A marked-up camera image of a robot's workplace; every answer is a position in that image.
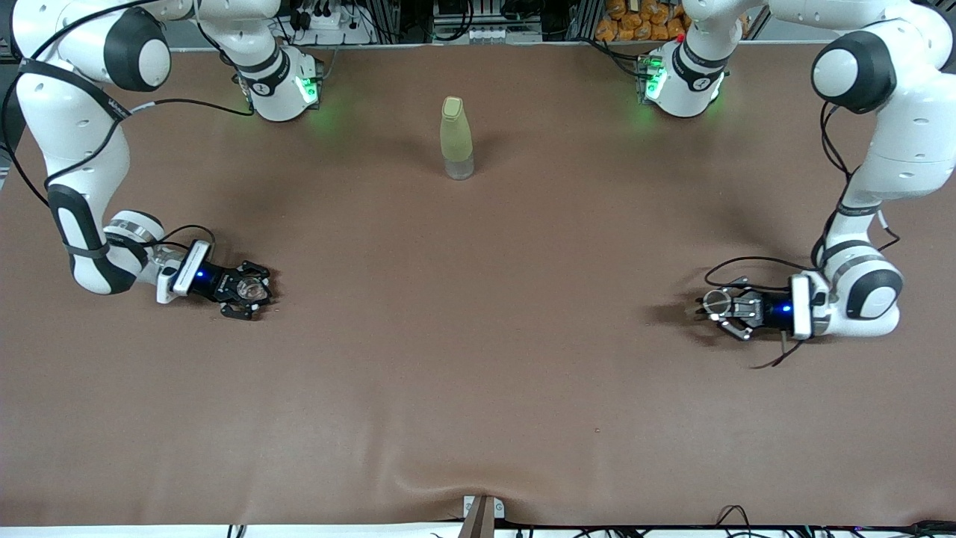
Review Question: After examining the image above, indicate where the silver mount bracket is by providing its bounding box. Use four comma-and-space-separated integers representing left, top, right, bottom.
463, 495, 506, 520

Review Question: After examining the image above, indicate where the aluminium frame strut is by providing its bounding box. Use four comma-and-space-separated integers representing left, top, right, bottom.
571, 0, 604, 42
370, 0, 410, 44

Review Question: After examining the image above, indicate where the black arm base cable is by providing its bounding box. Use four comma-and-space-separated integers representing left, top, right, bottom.
579, 36, 647, 79

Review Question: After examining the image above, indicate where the brown mount bar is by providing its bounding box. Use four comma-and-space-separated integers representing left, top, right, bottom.
458, 497, 495, 538

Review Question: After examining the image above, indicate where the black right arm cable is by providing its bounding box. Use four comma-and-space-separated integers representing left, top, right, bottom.
0, 0, 255, 251

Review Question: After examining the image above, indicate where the white power strip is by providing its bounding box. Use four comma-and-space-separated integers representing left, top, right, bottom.
288, 0, 374, 46

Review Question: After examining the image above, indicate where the grey electronics box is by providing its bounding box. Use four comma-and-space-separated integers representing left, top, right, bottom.
432, 0, 544, 44

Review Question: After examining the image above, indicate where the brown table cloth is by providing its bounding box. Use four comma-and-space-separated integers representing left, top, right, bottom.
0, 41, 956, 528

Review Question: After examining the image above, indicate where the yellow-green water bottle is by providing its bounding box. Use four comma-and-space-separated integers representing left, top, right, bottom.
439, 96, 476, 181

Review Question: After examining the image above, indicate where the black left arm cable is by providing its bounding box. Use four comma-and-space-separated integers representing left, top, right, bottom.
704, 101, 901, 369

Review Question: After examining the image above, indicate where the orange snack bag pile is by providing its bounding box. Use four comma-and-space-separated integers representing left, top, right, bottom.
595, 0, 692, 42

